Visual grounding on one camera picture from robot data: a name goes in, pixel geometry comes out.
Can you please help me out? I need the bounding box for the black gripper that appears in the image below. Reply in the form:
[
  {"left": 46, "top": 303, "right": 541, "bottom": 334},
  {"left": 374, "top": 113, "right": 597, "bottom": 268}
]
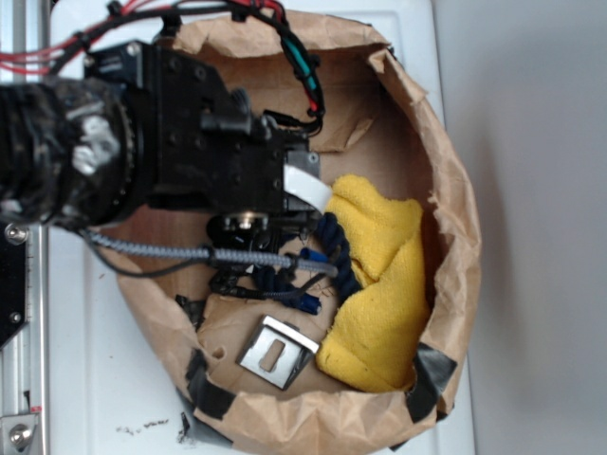
[{"left": 84, "top": 41, "right": 332, "bottom": 235}]

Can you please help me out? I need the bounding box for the brown paper lined box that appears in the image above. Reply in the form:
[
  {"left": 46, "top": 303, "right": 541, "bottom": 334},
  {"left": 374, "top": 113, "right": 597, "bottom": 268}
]
[{"left": 118, "top": 10, "right": 481, "bottom": 454}]

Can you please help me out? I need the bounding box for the yellow towel cloth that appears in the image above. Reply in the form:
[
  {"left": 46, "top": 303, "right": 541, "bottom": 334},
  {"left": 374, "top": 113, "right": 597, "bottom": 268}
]
[{"left": 316, "top": 174, "right": 430, "bottom": 393}]

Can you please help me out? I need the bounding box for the white plastic tray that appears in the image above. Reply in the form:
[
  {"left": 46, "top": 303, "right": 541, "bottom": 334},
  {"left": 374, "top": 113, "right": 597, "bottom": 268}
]
[{"left": 46, "top": 1, "right": 476, "bottom": 454}]

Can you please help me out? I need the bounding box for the black mounting plate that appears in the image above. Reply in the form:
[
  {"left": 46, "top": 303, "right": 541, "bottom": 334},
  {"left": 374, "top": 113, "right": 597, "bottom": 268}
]
[{"left": 1, "top": 222, "right": 28, "bottom": 349}]

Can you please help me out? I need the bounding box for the dark blue rope ring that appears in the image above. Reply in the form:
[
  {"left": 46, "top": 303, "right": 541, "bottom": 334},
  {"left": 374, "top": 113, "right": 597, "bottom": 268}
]
[{"left": 246, "top": 211, "right": 361, "bottom": 315}]

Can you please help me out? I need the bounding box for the grey braided cable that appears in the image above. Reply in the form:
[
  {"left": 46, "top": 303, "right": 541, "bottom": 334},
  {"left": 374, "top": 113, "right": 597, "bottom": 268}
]
[{"left": 78, "top": 227, "right": 340, "bottom": 304}]

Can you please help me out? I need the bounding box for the silver metal bracket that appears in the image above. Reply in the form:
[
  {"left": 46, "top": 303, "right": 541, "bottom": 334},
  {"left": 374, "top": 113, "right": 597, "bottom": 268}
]
[{"left": 236, "top": 316, "right": 320, "bottom": 391}]

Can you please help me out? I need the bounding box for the red and black cable bundle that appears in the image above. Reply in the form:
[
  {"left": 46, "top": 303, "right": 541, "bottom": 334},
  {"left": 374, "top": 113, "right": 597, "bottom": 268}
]
[{"left": 0, "top": 0, "right": 327, "bottom": 138}]

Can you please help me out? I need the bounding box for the aluminium frame rail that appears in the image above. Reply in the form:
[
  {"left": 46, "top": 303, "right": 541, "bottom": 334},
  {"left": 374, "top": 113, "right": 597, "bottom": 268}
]
[{"left": 1, "top": 1, "right": 51, "bottom": 454}]

